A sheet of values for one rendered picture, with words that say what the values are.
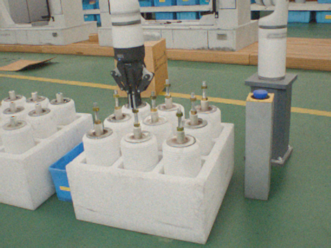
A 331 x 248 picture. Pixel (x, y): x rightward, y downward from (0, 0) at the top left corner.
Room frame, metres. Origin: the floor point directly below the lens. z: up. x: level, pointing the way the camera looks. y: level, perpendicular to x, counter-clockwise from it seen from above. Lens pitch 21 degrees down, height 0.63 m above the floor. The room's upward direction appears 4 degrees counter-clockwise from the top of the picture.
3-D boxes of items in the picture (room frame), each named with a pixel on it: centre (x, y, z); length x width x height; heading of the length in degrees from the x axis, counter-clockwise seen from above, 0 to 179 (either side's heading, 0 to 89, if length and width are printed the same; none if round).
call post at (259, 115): (0.93, -0.27, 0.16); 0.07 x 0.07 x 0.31; 67
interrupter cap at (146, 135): (0.86, 0.07, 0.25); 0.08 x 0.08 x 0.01
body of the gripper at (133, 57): (0.86, 0.07, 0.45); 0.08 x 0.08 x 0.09
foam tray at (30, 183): (1.18, 0.52, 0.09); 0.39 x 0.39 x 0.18; 66
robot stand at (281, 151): (1.17, -0.38, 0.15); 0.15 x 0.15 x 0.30; 56
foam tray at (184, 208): (0.97, 0.02, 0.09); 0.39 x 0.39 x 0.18; 67
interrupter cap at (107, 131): (0.91, 0.18, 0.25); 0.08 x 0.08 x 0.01
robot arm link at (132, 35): (0.88, 0.06, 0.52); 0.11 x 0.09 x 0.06; 142
